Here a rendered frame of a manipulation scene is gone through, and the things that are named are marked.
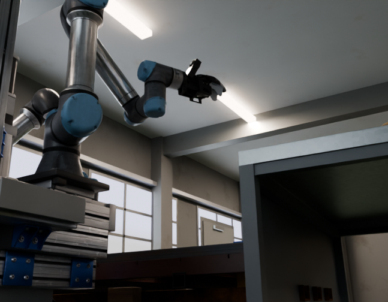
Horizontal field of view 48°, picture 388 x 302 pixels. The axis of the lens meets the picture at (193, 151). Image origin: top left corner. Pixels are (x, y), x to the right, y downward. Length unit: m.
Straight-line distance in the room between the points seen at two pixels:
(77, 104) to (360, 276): 8.29
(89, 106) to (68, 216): 0.33
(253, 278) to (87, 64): 0.79
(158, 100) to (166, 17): 2.83
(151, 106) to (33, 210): 0.56
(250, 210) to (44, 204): 0.51
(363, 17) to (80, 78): 3.58
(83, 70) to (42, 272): 0.60
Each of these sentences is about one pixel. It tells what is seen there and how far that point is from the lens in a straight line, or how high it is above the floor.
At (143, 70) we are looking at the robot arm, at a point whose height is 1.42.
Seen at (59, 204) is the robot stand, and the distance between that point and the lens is 1.17.
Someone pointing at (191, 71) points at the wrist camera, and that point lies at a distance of 1.63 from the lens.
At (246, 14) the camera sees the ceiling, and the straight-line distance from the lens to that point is 4.29.
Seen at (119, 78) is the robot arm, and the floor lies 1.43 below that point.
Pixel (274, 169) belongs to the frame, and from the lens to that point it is 1.13.
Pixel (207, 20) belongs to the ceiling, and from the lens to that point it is 4.33.
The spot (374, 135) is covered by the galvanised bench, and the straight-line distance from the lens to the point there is 1.10.
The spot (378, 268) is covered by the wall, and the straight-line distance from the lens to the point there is 9.18.
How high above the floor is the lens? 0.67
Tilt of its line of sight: 19 degrees up
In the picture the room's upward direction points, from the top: 1 degrees counter-clockwise
